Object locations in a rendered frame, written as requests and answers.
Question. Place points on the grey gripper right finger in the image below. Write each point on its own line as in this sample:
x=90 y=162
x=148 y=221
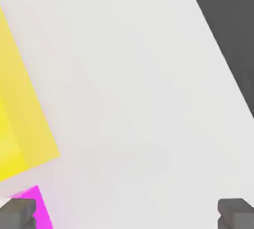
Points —
x=236 y=213

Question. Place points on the small magenta cube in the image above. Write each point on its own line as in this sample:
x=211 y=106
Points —
x=42 y=209

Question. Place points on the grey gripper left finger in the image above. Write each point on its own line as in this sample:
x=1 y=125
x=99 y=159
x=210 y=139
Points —
x=15 y=213

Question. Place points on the large yellow box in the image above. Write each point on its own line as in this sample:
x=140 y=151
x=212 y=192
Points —
x=21 y=104

